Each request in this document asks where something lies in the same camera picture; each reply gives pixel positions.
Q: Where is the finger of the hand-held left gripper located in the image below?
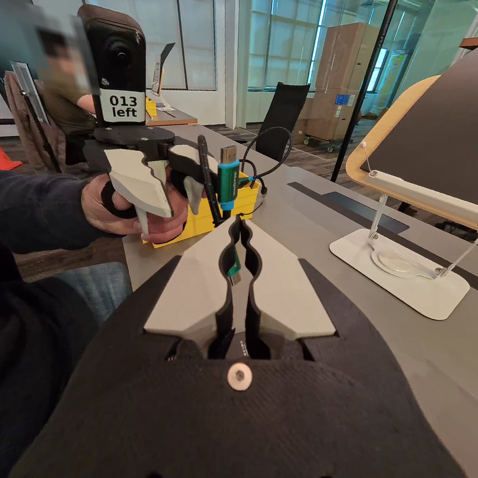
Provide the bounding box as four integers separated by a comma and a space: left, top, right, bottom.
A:
169, 144, 220, 217
103, 148, 175, 219

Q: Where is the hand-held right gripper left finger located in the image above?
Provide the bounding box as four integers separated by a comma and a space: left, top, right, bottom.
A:
143, 217, 239, 341

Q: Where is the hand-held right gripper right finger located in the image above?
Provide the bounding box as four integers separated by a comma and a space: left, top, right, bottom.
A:
239, 217, 338, 343

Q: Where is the black braided hdmi cable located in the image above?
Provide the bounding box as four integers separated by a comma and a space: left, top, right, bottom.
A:
197, 135, 247, 288
238, 126, 294, 208

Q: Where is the yellow plastic bin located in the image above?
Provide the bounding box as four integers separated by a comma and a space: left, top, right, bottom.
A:
142, 171, 262, 249

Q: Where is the person's left forearm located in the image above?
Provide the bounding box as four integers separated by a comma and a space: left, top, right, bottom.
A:
0, 171, 105, 256

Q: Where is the person's left hand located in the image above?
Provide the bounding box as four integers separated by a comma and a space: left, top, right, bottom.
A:
81, 174, 190, 245

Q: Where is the grey background table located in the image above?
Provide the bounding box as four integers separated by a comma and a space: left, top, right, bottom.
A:
146, 96, 199, 127

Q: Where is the orange traffic cone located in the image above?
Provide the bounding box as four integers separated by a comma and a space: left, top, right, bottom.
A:
0, 147, 21, 172

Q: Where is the person's black top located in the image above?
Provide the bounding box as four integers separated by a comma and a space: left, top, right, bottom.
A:
0, 243, 101, 478

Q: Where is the cart with cardboard boxes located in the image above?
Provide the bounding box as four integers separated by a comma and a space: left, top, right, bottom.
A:
303, 21, 383, 154

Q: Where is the black stand pole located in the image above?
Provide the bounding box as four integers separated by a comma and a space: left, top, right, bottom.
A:
330, 0, 402, 184

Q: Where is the wooden rimmed black panel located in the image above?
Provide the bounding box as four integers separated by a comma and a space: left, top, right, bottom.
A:
345, 49, 478, 232

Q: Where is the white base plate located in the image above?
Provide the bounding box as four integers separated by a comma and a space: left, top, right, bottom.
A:
329, 228, 471, 322

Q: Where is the white bracket bar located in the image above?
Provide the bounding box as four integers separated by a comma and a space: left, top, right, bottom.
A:
366, 170, 478, 232

